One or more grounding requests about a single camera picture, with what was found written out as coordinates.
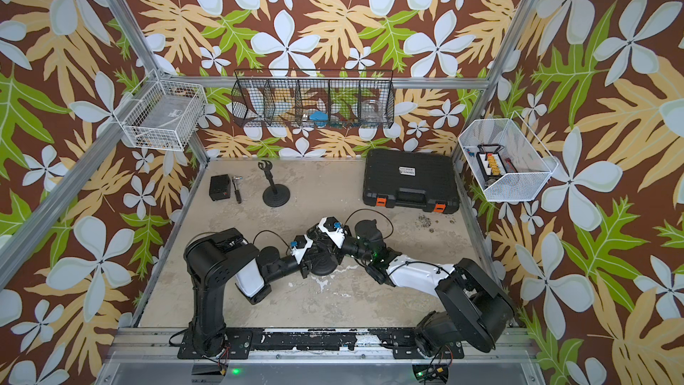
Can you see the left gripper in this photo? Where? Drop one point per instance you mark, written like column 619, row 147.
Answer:
column 304, row 265

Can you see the black round stand base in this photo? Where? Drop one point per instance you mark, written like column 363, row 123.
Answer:
column 276, row 195

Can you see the black microphone stand pole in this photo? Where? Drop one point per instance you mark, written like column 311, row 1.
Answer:
column 266, row 166

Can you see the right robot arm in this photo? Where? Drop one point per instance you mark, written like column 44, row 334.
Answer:
column 476, row 310

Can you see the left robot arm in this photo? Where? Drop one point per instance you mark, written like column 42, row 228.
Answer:
column 212, row 261

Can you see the black plastic tool case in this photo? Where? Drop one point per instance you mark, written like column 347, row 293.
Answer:
column 424, row 181

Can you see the small ratchet screwdriver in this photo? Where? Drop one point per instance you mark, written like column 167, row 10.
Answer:
column 236, row 189

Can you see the small black box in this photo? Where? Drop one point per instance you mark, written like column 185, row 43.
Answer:
column 220, row 187

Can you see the blue object in basket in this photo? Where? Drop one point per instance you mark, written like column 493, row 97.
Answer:
column 319, row 117

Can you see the screw bit box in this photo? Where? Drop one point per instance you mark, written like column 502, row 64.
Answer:
column 493, row 164

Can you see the white mesh basket right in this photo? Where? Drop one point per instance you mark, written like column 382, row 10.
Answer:
column 530, row 156

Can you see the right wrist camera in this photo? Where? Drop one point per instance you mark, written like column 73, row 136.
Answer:
column 334, row 230

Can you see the black wire basket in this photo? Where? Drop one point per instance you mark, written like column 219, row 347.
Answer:
column 351, row 98

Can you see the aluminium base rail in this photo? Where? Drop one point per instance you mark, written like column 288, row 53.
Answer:
column 316, row 356

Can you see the white wire basket left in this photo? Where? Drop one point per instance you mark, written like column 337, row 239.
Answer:
column 163, row 113

